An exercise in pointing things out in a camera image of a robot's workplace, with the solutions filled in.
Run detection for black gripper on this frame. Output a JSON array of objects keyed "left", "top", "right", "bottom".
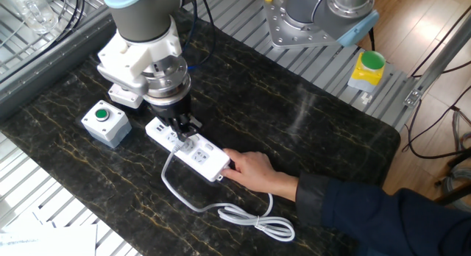
[{"left": 149, "top": 93, "right": 202, "bottom": 143}]

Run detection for white power strip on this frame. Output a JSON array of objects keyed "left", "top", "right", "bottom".
[{"left": 145, "top": 116, "right": 232, "bottom": 183}]

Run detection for white power cord with plug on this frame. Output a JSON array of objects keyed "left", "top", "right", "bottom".
[{"left": 160, "top": 138, "right": 296, "bottom": 243}]

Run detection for right forearm navy sleeve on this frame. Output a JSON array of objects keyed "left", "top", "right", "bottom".
[{"left": 295, "top": 172, "right": 471, "bottom": 256}]

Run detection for person's right hand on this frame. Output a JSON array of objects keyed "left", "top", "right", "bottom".
[{"left": 220, "top": 148, "right": 300, "bottom": 203}]

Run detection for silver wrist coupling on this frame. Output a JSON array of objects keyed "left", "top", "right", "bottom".
[{"left": 141, "top": 55, "right": 193, "bottom": 107}]

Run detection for white box with red button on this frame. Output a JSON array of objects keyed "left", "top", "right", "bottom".
[{"left": 107, "top": 82, "right": 144, "bottom": 110}]

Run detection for grey box with green button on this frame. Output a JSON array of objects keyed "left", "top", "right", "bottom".
[{"left": 80, "top": 99, "right": 133, "bottom": 149}]

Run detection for white paper sheets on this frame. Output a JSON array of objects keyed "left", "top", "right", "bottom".
[{"left": 0, "top": 207, "right": 99, "bottom": 256}]

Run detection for yellow box with green button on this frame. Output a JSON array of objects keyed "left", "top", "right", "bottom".
[{"left": 347, "top": 50, "right": 387, "bottom": 93}]

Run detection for clear plastic container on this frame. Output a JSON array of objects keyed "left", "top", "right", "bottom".
[{"left": 0, "top": 0, "right": 60, "bottom": 35}]

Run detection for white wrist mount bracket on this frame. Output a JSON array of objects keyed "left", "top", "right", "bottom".
[{"left": 96, "top": 15, "right": 184, "bottom": 98}]

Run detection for black gripper cable bundle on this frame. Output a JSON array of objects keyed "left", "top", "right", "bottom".
[{"left": 182, "top": 0, "right": 219, "bottom": 72}]

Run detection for silver robot mount plate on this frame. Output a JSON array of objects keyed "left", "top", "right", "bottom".
[{"left": 262, "top": 0, "right": 355, "bottom": 50}]

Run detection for black cables behind beam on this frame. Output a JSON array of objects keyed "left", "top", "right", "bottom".
[{"left": 0, "top": 0, "right": 87, "bottom": 75}]

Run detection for black floor cables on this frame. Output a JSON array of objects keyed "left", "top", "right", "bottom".
[{"left": 400, "top": 5, "right": 471, "bottom": 161}]

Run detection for aluminium frame pole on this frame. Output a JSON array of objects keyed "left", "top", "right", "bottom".
[{"left": 403, "top": 13, "right": 471, "bottom": 109}]

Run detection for grey cable bundle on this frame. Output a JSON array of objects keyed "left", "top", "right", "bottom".
[{"left": 439, "top": 108, "right": 471, "bottom": 213}]

